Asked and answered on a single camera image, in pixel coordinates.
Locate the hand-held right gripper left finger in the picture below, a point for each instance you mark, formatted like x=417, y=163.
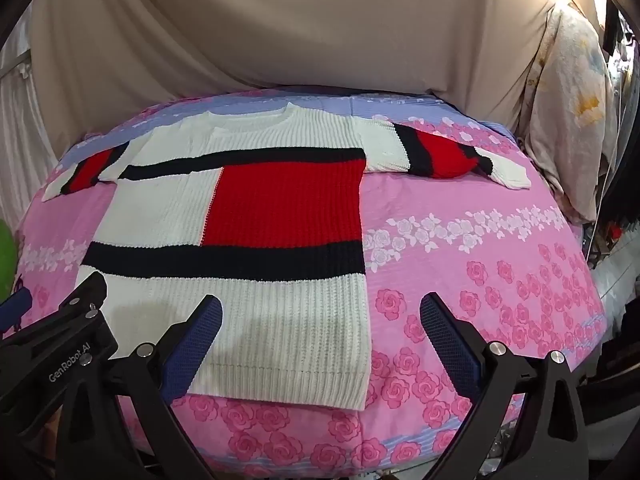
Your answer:
x=199, y=347

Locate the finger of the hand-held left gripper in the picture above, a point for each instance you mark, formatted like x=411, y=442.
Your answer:
x=80, y=305
x=15, y=307

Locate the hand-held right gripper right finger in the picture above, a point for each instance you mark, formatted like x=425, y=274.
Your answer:
x=447, y=345

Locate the white red black knit sweater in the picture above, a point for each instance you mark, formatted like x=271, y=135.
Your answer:
x=280, y=200

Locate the clothes rack with garments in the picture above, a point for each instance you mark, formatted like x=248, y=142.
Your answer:
x=622, y=160

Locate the green plastic object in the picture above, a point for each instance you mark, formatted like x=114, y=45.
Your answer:
x=7, y=255

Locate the pink floral bed sheet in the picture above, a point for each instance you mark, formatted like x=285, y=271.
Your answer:
x=450, y=260

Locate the white sheer curtain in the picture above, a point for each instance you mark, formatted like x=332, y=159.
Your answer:
x=20, y=125

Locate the cream floral hanging cloth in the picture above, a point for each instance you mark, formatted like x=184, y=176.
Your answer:
x=570, y=125

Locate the beige backdrop cloth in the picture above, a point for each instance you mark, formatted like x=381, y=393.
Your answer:
x=280, y=25

